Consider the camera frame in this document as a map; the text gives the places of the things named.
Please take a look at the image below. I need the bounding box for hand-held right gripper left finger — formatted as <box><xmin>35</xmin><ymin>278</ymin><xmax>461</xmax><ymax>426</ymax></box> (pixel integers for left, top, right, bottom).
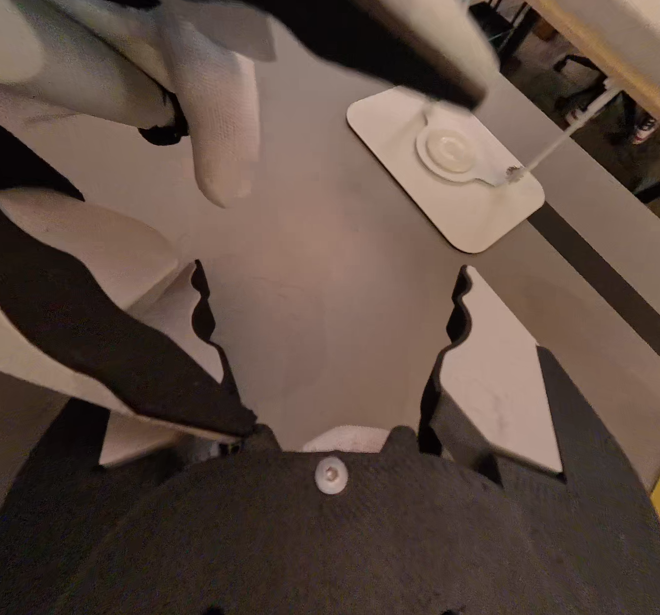
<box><xmin>98</xmin><ymin>259</ymin><xmax>242</xmax><ymax>466</ymax></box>

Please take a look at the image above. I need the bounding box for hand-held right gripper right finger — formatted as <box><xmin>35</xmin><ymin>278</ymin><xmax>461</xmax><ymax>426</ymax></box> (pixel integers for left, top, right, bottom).
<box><xmin>418</xmin><ymin>264</ymin><xmax>564</xmax><ymax>474</ymax></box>

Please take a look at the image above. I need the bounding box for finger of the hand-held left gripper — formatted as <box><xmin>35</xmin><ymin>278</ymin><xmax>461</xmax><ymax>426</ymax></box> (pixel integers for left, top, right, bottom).
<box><xmin>0</xmin><ymin>187</ymin><xmax>257</xmax><ymax>443</ymax></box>
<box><xmin>155</xmin><ymin>0</ymin><xmax>502</xmax><ymax>111</ymax></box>

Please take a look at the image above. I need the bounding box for person's left hand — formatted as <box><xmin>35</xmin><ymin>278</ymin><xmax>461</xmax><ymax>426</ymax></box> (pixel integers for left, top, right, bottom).
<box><xmin>0</xmin><ymin>0</ymin><xmax>277</xmax><ymax>209</ymax></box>

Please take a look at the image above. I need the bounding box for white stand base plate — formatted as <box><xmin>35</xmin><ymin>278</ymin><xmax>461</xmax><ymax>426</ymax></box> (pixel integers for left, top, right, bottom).
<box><xmin>346</xmin><ymin>86</ymin><xmax>546</xmax><ymax>255</ymax></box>

